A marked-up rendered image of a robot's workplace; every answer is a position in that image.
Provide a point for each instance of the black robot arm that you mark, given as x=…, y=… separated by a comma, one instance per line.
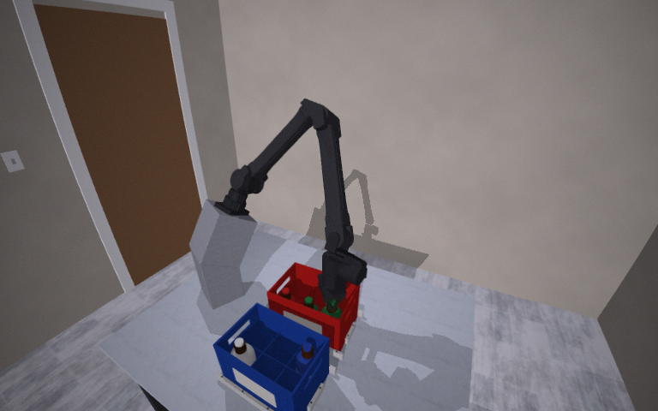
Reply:
x=339, y=232

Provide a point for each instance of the red plastic crate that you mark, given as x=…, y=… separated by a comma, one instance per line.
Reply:
x=303, y=279

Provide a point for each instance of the green bottle with pale green label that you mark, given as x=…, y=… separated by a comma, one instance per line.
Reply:
x=309, y=302
x=335, y=313

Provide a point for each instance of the white bottle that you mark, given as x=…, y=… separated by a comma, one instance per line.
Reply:
x=243, y=351

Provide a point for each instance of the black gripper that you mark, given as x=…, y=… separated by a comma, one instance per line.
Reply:
x=327, y=285

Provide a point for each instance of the red bottle with pink label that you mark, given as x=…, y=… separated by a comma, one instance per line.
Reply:
x=286, y=294

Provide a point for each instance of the blue plastic crate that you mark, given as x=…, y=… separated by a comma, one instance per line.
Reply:
x=275, y=339

